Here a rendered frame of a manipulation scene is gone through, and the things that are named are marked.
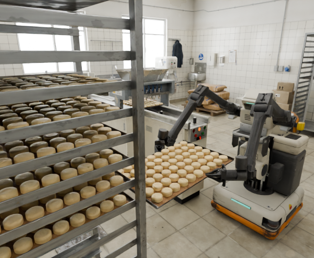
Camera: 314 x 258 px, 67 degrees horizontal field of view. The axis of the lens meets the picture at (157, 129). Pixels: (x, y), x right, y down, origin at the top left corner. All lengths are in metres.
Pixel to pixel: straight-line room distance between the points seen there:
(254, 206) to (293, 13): 4.62
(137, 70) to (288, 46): 5.44
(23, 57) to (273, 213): 2.03
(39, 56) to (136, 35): 0.28
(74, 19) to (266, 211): 1.97
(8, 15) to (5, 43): 4.84
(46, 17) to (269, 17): 5.89
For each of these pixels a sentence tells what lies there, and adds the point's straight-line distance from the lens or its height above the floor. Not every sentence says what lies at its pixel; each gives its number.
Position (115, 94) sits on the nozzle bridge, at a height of 1.06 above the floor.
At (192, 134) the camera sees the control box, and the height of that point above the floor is 0.78.
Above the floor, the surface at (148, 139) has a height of 0.58.
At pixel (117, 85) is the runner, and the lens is 0.75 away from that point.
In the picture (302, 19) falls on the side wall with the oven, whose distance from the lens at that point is 6.01.
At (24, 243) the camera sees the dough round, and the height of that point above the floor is 0.97.
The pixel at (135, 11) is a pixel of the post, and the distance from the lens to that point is 0.76.
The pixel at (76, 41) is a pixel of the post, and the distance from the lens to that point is 1.15.
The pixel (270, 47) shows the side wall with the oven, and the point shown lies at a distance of 6.24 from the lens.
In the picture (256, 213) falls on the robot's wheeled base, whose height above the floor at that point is 0.24.
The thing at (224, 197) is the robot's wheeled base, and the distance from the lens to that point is 2.37.
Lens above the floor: 1.51
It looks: 18 degrees down
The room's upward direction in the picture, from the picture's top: straight up
